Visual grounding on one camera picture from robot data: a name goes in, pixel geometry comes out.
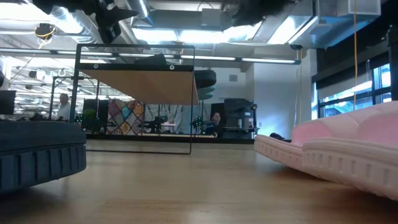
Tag large office window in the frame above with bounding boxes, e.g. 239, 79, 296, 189
317, 63, 392, 118

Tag pink rubber slide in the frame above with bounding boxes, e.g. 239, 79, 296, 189
254, 101, 398, 170
302, 136, 398, 202

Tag black rail clamp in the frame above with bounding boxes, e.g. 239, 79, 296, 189
269, 132, 292, 143

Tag black equipment cabinet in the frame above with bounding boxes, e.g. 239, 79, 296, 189
214, 98, 259, 139

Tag tall green leafy plant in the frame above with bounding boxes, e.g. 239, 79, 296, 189
81, 108, 98, 132

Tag black ceiling cord reel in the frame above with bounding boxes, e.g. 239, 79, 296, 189
33, 22, 57, 41

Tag yellow hanging cable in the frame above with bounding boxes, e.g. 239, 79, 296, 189
353, 0, 358, 110
298, 49, 304, 124

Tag black flat screen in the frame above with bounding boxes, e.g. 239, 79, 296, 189
0, 90, 17, 115

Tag seated person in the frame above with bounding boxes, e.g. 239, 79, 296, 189
203, 111, 223, 136

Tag standing person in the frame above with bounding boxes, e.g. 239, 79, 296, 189
57, 92, 72, 122

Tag colourful patchwork quilt panel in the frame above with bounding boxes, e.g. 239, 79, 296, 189
106, 98, 146, 135

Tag wooden shelf black metal frame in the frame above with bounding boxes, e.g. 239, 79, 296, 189
70, 43, 200, 156

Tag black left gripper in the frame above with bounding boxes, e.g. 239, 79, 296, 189
92, 0, 139, 23

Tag long ceiling light strip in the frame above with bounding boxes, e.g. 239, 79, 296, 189
197, 55, 302, 65

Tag white rectangular air duct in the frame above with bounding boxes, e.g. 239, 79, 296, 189
287, 0, 382, 50

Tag tall black pole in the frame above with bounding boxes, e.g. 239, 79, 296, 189
386, 25, 398, 101

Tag grey marbled wall panel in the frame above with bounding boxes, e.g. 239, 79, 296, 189
144, 103, 213, 135

